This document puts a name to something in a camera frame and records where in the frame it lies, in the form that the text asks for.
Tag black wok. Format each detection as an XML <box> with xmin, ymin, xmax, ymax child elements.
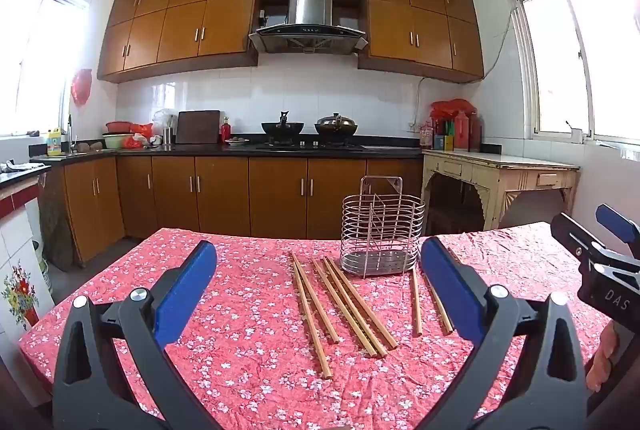
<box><xmin>262</xmin><ymin>111</ymin><xmax>304</xmax><ymax>143</ymax></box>

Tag lidded dark wok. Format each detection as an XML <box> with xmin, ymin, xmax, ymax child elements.
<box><xmin>314</xmin><ymin>112</ymin><xmax>358</xmax><ymax>143</ymax></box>

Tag upper wooden wall cabinets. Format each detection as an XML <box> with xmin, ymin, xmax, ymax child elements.
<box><xmin>98</xmin><ymin>0</ymin><xmax>485</xmax><ymax>84</ymax></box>

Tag red oil bottle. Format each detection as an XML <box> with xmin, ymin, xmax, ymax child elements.
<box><xmin>454</xmin><ymin>111</ymin><xmax>470</xmax><ymax>151</ymax></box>

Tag right window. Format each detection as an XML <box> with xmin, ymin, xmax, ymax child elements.
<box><xmin>512</xmin><ymin>0</ymin><xmax>639</xmax><ymax>146</ymax></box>

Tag wire utensil holder basket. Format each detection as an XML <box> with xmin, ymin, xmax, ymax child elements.
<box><xmin>340</xmin><ymin>175</ymin><xmax>425</xmax><ymax>279</ymax></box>

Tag dark cutting board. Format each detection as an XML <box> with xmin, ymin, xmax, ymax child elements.
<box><xmin>176</xmin><ymin>109</ymin><xmax>220</xmax><ymax>144</ymax></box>

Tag red sauce bottle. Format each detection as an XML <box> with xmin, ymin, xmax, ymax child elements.
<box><xmin>220</xmin><ymin>116</ymin><xmax>231</xmax><ymax>144</ymax></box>

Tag dark oil bottle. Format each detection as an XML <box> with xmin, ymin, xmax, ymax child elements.
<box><xmin>469</xmin><ymin>114</ymin><xmax>482</xmax><ymax>152</ymax></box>

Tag left window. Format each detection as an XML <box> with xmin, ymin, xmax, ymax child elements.
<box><xmin>0</xmin><ymin>0</ymin><xmax>89</xmax><ymax>138</ymax></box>

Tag wooden chopstick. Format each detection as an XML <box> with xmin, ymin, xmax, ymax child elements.
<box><xmin>329</xmin><ymin>259</ymin><xmax>398</xmax><ymax>349</ymax></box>
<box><xmin>292</xmin><ymin>255</ymin><xmax>340</xmax><ymax>343</ymax></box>
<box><xmin>323</xmin><ymin>258</ymin><xmax>387</xmax><ymax>358</ymax></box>
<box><xmin>410</xmin><ymin>265</ymin><xmax>423</xmax><ymax>337</ymax></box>
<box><xmin>425</xmin><ymin>279</ymin><xmax>454</xmax><ymax>336</ymax></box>
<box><xmin>314</xmin><ymin>261</ymin><xmax>378</xmax><ymax>358</ymax></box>
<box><xmin>293</xmin><ymin>261</ymin><xmax>333</xmax><ymax>379</ymax></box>

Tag red bag on side table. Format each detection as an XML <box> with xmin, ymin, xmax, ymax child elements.
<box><xmin>430</xmin><ymin>98</ymin><xmax>477</xmax><ymax>120</ymax></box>

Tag yellow detergent bottle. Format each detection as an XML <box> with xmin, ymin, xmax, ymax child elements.
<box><xmin>47</xmin><ymin>128</ymin><xmax>62</xmax><ymax>157</ymax></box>

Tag cream wooden side table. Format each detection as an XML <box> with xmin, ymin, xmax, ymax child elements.
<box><xmin>421</xmin><ymin>150</ymin><xmax>579</xmax><ymax>231</ymax></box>

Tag red plastic bag on wall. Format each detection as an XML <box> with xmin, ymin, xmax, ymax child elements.
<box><xmin>70</xmin><ymin>68</ymin><xmax>93</xmax><ymax>108</ymax></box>

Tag red floral tablecloth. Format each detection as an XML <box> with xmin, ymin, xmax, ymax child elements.
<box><xmin>18</xmin><ymin>220</ymin><xmax>616</xmax><ymax>430</ymax></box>

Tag green bowl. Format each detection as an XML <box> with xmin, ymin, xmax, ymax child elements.
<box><xmin>103</xmin><ymin>132</ymin><xmax>132</xmax><ymax>150</ymax></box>

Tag person's right hand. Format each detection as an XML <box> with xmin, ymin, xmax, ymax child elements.
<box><xmin>586</xmin><ymin>321</ymin><xmax>620</xmax><ymax>392</ymax></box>

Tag window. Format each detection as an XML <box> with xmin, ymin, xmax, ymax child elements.
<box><xmin>0</xmin><ymin>0</ymin><xmax>89</xmax><ymax>138</ymax></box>
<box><xmin>512</xmin><ymin>0</ymin><xmax>639</xmax><ymax>146</ymax></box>

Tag steel range hood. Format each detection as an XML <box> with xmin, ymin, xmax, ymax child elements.
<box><xmin>248</xmin><ymin>0</ymin><xmax>369</xmax><ymax>56</ymax></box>

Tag lower wooden kitchen cabinets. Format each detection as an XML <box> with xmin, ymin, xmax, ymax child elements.
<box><xmin>38</xmin><ymin>154</ymin><xmax>423</xmax><ymax>271</ymax></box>

